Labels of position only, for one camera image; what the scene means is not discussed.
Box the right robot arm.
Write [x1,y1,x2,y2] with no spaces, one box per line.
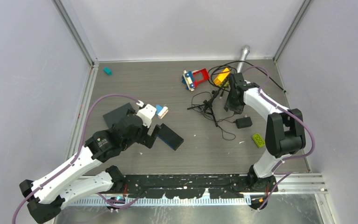
[224,73,306,192]

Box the black power adapter cable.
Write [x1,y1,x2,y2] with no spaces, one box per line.
[187,91,237,141]

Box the blue white toy brick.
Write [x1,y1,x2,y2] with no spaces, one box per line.
[156,105,169,119]

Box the yellow toy brick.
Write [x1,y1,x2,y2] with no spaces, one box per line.
[213,68,230,87]

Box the green toy brick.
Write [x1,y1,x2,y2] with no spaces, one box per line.
[252,133,266,148]

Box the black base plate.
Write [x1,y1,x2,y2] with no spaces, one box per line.
[120,174,277,199]

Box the red blue toy vehicle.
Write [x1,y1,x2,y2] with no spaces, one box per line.
[181,68,209,91]

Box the black network switch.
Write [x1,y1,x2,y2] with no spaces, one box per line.
[158,124,184,151]

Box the silver microphone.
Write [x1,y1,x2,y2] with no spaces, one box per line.
[236,45,250,72]

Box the black mini tripod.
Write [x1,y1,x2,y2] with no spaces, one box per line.
[187,90,220,127]

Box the teal block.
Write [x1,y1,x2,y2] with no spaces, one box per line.
[103,67,112,76]

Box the black power adapter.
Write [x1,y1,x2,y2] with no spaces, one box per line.
[234,117,253,129]

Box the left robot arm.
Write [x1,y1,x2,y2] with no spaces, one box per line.
[20,114,161,224]

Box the black microphone cable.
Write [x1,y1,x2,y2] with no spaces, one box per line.
[207,60,287,99]

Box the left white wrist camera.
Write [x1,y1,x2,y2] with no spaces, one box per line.
[136,104,157,128]

